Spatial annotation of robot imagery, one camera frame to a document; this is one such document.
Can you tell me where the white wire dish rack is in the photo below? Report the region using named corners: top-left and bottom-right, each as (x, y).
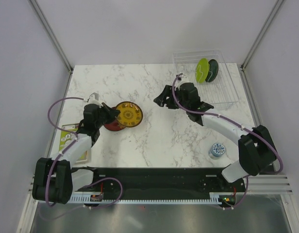
top-left (173, 50), bottom-right (239, 110)

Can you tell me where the yellow patterned plate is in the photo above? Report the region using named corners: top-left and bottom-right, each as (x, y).
top-left (116, 101), bottom-right (143, 128)

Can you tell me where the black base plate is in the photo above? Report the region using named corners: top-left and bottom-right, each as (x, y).
top-left (80, 167), bottom-right (245, 199)

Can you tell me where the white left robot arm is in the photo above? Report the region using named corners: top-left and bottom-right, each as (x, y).
top-left (32, 94), bottom-right (120, 207)

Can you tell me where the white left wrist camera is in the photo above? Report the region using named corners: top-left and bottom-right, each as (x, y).
top-left (83, 92), bottom-right (102, 108)

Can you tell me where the green printed card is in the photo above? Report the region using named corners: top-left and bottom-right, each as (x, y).
top-left (57, 124), bottom-right (88, 163)

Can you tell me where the aluminium left frame post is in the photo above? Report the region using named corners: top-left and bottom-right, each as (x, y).
top-left (28, 0), bottom-right (74, 74)

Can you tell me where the dark teal plate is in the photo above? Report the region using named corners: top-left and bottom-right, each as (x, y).
top-left (205, 59), bottom-right (219, 83)

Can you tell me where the blue patterned cup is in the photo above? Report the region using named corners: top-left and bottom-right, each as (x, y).
top-left (208, 142), bottom-right (226, 160)

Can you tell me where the lime green plate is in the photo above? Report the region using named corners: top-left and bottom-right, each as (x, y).
top-left (195, 58), bottom-right (209, 83)

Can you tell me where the red floral plate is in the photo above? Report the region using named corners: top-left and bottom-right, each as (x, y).
top-left (104, 115), bottom-right (126, 132)

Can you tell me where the aluminium frame post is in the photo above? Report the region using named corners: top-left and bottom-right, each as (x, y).
top-left (239, 0), bottom-right (285, 72)
top-left (28, 0), bottom-right (74, 74)

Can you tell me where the white cable duct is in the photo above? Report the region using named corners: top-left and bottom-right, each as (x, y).
top-left (68, 192), bottom-right (236, 204)

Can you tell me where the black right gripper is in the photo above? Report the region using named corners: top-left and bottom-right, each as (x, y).
top-left (154, 84), bottom-right (189, 111)

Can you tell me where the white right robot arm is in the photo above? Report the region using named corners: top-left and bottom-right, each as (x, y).
top-left (154, 83), bottom-right (277, 191)

